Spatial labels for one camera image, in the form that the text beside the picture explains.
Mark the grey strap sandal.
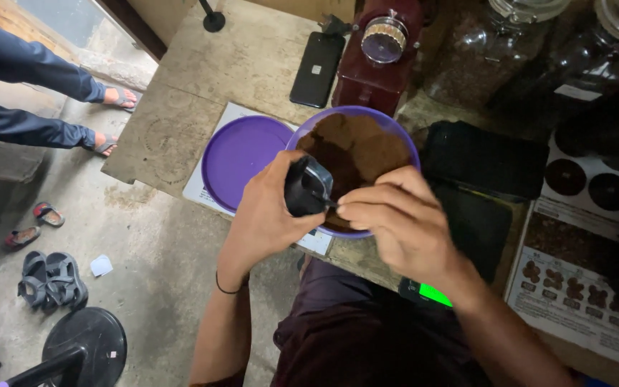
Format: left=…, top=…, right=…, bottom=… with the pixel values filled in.
left=17, top=250, right=48, bottom=310
left=45, top=252, right=89, bottom=310

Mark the dark red coffee grinder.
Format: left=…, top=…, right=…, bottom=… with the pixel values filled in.
left=331, top=0, right=426, bottom=118

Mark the black digital scale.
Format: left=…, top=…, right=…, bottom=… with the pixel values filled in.
left=398, top=180, right=515, bottom=310

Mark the glass jar of coffee beans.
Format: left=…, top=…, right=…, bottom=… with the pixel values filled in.
left=488, top=0, right=619, bottom=158
left=424, top=0, right=574, bottom=115

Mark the black wristband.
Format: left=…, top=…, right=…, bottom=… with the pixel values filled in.
left=215, top=270, right=250, bottom=295

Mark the black plastic grinder cup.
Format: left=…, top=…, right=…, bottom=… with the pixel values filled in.
left=284, top=155, right=335, bottom=218

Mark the black power plug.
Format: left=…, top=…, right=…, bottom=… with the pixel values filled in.
left=320, top=13, right=354, bottom=37

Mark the purple plastic bowl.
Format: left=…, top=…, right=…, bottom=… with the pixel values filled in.
left=286, top=105, right=422, bottom=239

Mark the person's left hand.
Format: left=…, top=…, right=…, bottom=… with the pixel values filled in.
left=217, top=150, right=327, bottom=276

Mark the black stand base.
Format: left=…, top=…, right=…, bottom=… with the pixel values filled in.
left=198, top=0, right=227, bottom=33

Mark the white printed paper sheet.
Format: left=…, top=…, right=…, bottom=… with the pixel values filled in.
left=182, top=101, right=335, bottom=257

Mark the dark wooden door frame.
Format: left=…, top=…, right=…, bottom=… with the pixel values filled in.
left=96, top=0, right=169, bottom=63

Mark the black pouch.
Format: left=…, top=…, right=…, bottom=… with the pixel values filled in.
left=419, top=120, right=551, bottom=201

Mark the brown ground coffee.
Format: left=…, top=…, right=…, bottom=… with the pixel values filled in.
left=296, top=112, right=412, bottom=233

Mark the person's right hand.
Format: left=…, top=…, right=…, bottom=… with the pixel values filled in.
left=336, top=166, right=475, bottom=308

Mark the red sandal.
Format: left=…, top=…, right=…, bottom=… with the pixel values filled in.
left=2, top=226, right=42, bottom=251
left=32, top=201, right=66, bottom=228

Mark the person's dark maroon clothing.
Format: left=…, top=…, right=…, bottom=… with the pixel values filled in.
left=269, top=257, right=495, bottom=387

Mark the black round stool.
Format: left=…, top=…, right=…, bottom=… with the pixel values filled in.
left=0, top=307, right=128, bottom=387

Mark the white paper scrap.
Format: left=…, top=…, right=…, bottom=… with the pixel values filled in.
left=90, top=254, right=114, bottom=278

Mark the purple round lid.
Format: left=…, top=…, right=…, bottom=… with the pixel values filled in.
left=201, top=115, right=296, bottom=215

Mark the black smartphone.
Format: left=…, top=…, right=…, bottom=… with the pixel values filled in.
left=289, top=31, right=347, bottom=109

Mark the coffee chart poster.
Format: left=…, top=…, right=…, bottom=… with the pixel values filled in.
left=505, top=128, right=619, bottom=377

